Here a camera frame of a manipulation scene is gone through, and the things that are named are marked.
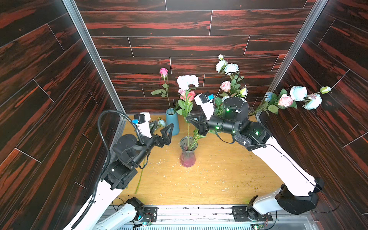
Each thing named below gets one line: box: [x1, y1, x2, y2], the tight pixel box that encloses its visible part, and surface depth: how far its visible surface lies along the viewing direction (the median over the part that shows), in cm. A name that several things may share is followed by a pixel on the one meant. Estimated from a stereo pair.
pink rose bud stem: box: [150, 67, 173, 114], surface depth 88 cm
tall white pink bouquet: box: [215, 54, 248, 99], surface depth 82 cm
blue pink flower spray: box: [250, 85, 332, 116], surface depth 69 cm
